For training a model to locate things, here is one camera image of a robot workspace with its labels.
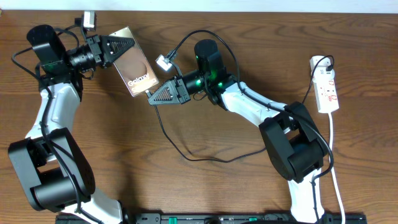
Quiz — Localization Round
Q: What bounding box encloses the white power strip cord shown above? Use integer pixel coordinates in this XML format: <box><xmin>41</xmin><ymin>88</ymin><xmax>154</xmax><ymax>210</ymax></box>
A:
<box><xmin>327</xmin><ymin>112</ymin><xmax>346</xmax><ymax>224</ymax></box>

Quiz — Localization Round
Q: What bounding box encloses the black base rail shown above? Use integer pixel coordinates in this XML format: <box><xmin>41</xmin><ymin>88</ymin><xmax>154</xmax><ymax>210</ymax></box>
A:
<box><xmin>55</xmin><ymin>213</ymin><xmax>368</xmax><ymax>224</ymax></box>

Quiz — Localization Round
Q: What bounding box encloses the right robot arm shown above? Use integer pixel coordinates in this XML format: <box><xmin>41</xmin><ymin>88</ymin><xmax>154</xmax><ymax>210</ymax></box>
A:
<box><xmin>148</xmin><ymin>39</ymin><xmax>331</xmax><ymax>223</ymax></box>

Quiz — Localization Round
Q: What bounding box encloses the Galaxy S25 Ultra smartphone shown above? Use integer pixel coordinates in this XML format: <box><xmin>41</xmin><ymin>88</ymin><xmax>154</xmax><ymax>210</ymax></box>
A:
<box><xmin>111</xmin><ymin>27</ymin><xmax>159</xmax><ymax>97</ymax></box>

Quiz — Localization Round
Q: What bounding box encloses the black USB charging cable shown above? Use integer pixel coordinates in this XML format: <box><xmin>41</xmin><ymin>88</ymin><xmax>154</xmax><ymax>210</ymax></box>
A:
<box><xmin>145</xmin><ymin>55</ymin><xmax>335</xmax><ymax>164</ymax></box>

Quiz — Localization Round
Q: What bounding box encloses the white power strip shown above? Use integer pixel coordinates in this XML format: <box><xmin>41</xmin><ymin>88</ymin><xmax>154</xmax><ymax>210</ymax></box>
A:
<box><xmin>310</xmin><ymin>55</ymin><xmax>339</xmax><ymax>114</ymax></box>

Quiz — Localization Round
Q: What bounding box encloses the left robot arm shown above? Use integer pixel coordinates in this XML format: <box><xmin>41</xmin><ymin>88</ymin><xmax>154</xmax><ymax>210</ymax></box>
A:
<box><xmin>8</xmin><ymin>24</ymin><xmax>136</xmax><ymax>223</ymax></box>

